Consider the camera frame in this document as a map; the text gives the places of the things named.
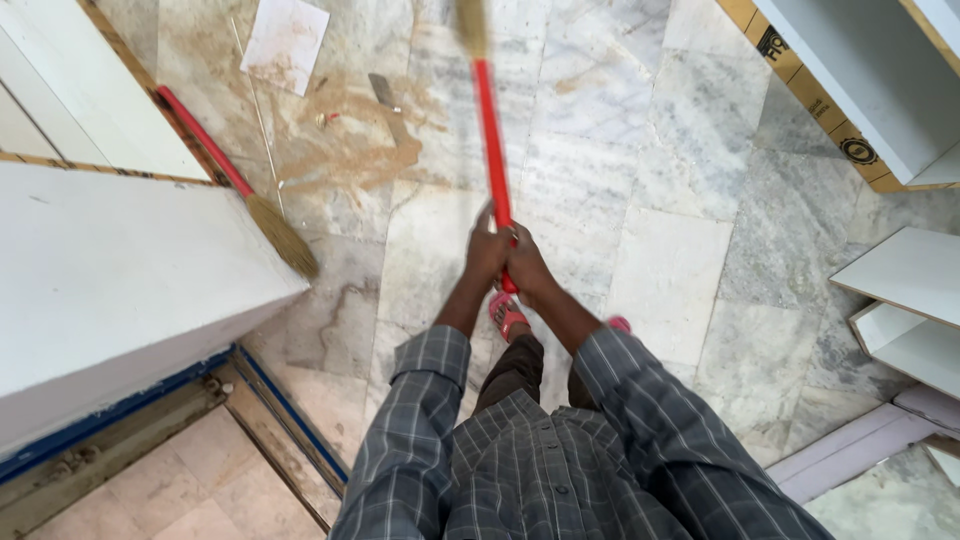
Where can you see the person's right hand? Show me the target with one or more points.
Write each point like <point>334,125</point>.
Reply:
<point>529,266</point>

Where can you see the person's left hand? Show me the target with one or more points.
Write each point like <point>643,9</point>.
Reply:
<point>484,253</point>

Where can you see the person's right fingers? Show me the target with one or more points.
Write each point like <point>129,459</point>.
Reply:
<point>514,238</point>

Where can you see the person's left fingers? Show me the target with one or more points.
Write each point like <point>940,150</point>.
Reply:
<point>501,232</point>

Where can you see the red sandal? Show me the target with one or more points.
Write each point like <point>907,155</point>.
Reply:
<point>619,324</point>
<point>506,315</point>

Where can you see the dark brown trousers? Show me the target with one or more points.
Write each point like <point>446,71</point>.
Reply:
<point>514,371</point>

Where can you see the pile of sawdust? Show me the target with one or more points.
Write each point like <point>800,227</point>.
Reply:
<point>360,139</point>

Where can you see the metal scraper blade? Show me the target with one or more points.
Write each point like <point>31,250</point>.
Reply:
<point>382,91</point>

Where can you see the small red-tipped debris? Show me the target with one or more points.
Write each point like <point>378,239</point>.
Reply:
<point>327,118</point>

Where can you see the grey checked shirt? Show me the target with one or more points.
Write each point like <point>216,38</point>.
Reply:
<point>562,457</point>

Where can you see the thin wooden strip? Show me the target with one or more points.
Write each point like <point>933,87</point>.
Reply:
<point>257,112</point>

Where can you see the white laminate sheet scrap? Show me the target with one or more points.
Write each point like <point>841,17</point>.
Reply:
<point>285,41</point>

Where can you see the white plywood shelf unit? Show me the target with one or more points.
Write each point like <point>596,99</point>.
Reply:
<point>862,75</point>

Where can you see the white plywood panel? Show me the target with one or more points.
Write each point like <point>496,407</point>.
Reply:
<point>904,274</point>

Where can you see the white laminated cabinet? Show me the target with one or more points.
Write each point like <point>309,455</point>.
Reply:
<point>112,292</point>

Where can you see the pale purple board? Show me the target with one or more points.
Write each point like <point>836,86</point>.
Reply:
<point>862,442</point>

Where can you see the white open box carcass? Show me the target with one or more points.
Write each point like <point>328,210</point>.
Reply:
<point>911,345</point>

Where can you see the white laminated board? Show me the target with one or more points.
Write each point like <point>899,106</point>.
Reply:
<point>75,82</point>

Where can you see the blue-edged door track frame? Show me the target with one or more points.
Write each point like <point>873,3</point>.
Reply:
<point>187,420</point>

